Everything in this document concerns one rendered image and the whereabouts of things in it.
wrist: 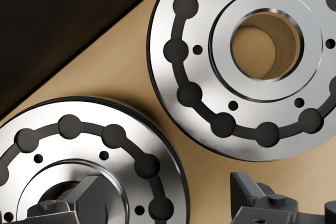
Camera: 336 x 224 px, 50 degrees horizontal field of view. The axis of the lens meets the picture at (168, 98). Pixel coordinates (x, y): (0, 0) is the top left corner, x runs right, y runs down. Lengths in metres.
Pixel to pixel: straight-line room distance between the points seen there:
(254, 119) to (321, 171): 0.06
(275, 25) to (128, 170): 0.10
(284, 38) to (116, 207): 0.11
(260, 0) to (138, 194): 0.10
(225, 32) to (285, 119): 0.05
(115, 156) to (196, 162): 0.05
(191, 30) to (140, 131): 0.05
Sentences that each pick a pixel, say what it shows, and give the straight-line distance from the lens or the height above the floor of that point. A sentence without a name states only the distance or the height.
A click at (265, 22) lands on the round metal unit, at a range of 0.18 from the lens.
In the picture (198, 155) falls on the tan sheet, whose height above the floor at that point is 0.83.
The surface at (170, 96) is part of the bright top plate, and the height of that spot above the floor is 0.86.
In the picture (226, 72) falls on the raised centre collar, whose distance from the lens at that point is 0.15.
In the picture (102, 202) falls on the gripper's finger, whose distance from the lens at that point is 0.16.
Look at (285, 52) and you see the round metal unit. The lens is 0.18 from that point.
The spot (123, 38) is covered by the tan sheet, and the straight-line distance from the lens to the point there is 0.19.
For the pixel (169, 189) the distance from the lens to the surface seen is 0.16.
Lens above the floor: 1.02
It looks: 89 degrees down
